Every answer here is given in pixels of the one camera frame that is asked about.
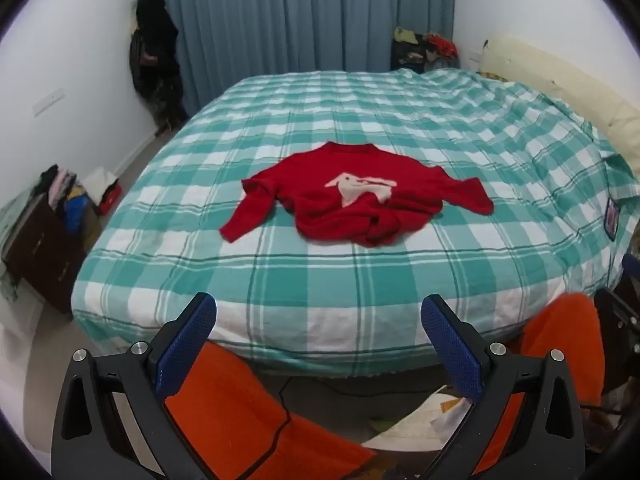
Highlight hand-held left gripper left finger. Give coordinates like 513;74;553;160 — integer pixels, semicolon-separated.
51;292;218;480

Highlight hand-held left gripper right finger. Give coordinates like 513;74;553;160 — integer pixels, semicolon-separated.
421;294;586;480

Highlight red knit sweater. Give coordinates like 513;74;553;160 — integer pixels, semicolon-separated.
220;142;495;248

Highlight hanging dark clothes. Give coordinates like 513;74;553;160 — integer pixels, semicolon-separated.
127;0;188;136

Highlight pile of colourful clothes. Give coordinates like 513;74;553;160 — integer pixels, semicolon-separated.
391;26;460;72

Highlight papers on floor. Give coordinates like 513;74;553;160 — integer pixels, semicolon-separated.
360;385;476;448

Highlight person's orange pants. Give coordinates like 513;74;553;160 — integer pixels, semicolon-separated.
165;292;606;480

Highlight green plaid bed blanket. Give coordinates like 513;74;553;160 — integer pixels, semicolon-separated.
71;67;640;378

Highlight dark wooden cabinet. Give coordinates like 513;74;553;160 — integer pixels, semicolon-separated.
0;192;101;316

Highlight white box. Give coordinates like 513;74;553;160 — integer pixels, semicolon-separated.
80;166;123;216

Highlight blue curtain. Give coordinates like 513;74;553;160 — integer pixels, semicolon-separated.
144;0;457;116

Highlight black cable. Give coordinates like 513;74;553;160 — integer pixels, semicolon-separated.
242;375;301;480

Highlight white wall switch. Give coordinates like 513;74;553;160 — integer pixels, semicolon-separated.
32;88;66;117

